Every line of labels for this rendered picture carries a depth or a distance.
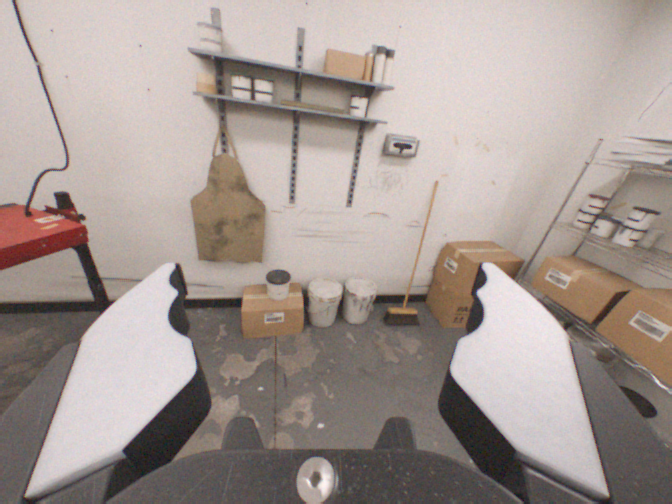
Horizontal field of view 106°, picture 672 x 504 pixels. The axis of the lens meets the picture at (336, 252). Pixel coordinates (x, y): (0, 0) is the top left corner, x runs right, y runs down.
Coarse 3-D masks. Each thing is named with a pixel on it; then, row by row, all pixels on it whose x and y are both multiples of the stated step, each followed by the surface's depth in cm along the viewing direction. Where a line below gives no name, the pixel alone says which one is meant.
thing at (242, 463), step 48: (240, 432) 5; (384, 432) 5; (144, 480) 4; (192, 480) 4; (240, 480) 4; (288, 480) 4; (336, 480) 4; (384, 480) 4; (432, 480) 4; (480, 480) 4
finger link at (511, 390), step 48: (480, 288) 9; (480, 336) 7; (528, 336) 7; (480, 384) 6; (528, 384) 6; (576, 384) 6; (480, 432) 5; (528, 432) 5; (576, 432) 5; (576, 480) 4
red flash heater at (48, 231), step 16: (16, 208) 129; (32, 208) 131; (48, 208) 133; (0, 224) 114; (16, 224) 116; (32, 224) 118; (48, 224) 120; (64, 224) 122; (80, 224) 124; (0, 240) 104; (16, 240) 105; (32, 240) 107; (48, 240) 112; (64, 240) 118; (80, 240) 124; (0, 256) 100; (16, 256) 104; (32, 256) 109
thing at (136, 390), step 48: (144, 288) 9; (96, 336) 7; (144, 336) 7; (96, 384) 6; (144, 384) 6; (192, 384) 6; (48, 432) 5; (96, 432) 5; (144, 432) 5; (192, 432) 6; (48, 480) 4
